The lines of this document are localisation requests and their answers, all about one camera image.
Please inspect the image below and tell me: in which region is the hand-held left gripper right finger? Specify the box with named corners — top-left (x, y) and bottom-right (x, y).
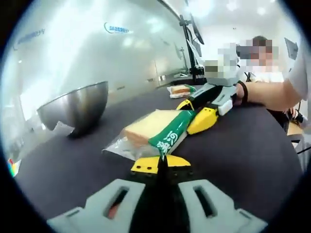
top-left (162, 154), bottom-right (268, 233)

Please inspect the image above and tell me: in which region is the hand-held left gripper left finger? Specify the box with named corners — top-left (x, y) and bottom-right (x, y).
top-left (47, 156), bottom-right (162, 233)

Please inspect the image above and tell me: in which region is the stainless steel bowl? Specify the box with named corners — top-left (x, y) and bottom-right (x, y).
top-left (36, 81), bottom-right (109, 138)

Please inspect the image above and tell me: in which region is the packaged sliced bread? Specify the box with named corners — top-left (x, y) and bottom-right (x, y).
top-left (167, 83), bottom-right (197, 100)

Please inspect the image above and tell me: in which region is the person's right hand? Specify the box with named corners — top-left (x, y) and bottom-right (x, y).
top-left (232, 82), bottom-right (244, 105)

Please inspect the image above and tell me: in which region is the black wristband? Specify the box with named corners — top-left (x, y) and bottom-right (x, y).
top-left (239, 81), bottom-right (249, 102)

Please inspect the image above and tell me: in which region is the black monitor stand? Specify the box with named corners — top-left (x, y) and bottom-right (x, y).
top-left (179, 14), bottom-right (204, 83)

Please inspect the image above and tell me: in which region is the colourful printed packet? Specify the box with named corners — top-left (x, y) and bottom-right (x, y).
top-left (8, 158), bottom-right (22, 177)

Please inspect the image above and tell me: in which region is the black cabled device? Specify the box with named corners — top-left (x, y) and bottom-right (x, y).
top-left (288, 108), bottom-right (305, 127)

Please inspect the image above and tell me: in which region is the black cable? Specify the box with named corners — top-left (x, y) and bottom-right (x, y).
top-left (296, 142), bottom-right (311, 155)

